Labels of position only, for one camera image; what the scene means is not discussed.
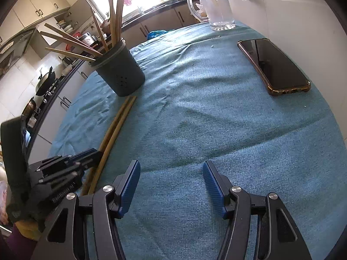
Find blue plastic bag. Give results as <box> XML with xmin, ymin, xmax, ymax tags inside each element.
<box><xmin>147</xmin><ymin>30</ymin><xmax>168</xmax><ymax>40</ymax></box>

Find upper white cabinets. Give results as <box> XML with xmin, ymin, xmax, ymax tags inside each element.
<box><xmin>1</xmin><ymin>0</ymin><xmax>91</xmax><ymax>58</ymax></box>

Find lone wooden chopstick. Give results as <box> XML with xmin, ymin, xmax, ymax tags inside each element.
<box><xmin>40</xmin><ymin>31</ymin><xmax>102</xmax><ymax>57</ymax></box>

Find black wok with lid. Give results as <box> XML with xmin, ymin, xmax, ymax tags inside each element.
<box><xmin>35</xmin><ymin>66</ymin><xmax>56</xmax><ymax>96</ymax></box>

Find silver rice cooker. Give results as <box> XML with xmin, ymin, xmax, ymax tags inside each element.
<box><xmin>79</xmin><ymin>32</ymin><xmax>98</xmax><ymax>47</ymax></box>

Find clear glass pitcher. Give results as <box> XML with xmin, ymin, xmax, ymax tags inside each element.
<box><xmin>187</xmin><ymin>0</ymin><xmax>236</xmax><ymax>31</ymax></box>

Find blue table cloth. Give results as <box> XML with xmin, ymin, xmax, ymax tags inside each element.
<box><xmin>48</xmin><ymin>20</ymin><xmax>347</xmax><ymax>260</ymax></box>

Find black smartphone orange case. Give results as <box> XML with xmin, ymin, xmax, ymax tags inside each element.
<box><xmin>238</xmin><ymin>38</ymin><xmax>311</xmax><ymax>96</ymax></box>

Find dark utensil holder cup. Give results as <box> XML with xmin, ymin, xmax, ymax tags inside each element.
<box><xmin>90</xmin><ymin>38</ymin><xmax>145</xmax><ymax>97</ymax></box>

